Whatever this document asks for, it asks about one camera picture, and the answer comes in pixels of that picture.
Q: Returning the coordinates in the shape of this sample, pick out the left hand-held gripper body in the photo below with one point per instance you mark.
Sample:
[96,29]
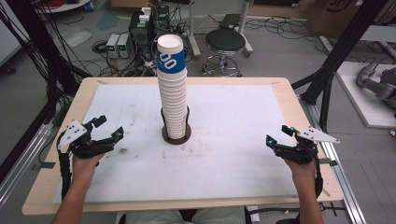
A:
[90,148]

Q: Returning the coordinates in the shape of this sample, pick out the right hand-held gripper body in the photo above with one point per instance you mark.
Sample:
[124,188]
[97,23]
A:
[300,154]

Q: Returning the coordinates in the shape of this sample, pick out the stack of white paper cups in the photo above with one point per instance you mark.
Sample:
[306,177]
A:
[172,105]

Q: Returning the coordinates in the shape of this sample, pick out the person's right hand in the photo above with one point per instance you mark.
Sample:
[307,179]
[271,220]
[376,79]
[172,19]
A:
[303,174]

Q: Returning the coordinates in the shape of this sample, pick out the person's left hand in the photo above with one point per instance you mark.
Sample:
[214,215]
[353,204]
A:
[84,171]

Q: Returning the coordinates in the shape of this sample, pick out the black tape strip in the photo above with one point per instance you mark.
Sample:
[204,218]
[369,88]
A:
[328,161]
[45,165]

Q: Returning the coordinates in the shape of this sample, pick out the white table mat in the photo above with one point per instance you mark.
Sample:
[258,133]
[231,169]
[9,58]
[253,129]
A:
[224,161]

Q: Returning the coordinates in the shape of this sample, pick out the white floor board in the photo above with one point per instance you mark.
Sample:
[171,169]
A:
[358,99]

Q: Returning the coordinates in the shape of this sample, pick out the grey power supply unit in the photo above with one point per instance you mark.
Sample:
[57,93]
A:
[124,45]
[112,45]

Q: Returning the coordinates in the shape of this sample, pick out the person's light trousers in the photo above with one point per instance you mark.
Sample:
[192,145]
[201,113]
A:
[155,217]

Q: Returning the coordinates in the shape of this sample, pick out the black computer tower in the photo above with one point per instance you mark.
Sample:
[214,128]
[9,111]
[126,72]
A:
[162,18]
[141,34]

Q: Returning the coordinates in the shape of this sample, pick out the grey desk leg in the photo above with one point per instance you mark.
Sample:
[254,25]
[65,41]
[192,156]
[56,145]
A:
[193,34]
[244,31]

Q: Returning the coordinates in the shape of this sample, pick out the black round stool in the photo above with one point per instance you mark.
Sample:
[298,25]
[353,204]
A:
[224,40]

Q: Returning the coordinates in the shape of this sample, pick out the white power adapter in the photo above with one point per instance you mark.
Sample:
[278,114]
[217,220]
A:
[145,14]

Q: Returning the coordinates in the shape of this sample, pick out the printed cardboard box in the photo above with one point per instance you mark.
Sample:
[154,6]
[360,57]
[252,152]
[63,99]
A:
[330,18]

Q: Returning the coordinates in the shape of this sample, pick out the round white table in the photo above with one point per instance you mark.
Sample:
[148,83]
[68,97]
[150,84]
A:
[63,5]

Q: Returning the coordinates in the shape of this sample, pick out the open cardboard box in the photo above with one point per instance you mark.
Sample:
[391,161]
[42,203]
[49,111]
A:
[127,3]

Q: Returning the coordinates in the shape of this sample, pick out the black flat floor device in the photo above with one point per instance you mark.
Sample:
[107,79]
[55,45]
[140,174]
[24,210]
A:
[230,21]

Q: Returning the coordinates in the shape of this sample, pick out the aluminium rail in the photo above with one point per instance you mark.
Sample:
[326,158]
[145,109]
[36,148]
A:
[21,168]
[339,180]

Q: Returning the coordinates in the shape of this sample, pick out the black metal frame post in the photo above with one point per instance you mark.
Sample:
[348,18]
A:
[339,56]
[40,49]

